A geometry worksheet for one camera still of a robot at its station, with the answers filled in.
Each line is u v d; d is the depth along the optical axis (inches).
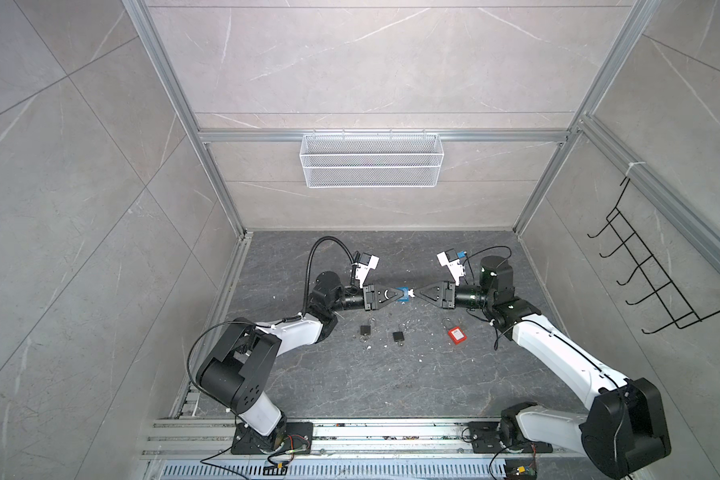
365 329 36.5
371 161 39.6
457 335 35.5
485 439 28.7
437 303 27.0
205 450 28.8
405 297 28.7
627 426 15.7
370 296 27.0
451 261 27.6
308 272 27.0
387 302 28.7
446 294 26.1
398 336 35.7
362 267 28.8
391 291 28.7
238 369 17.8
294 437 28.8
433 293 28.6
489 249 26.3
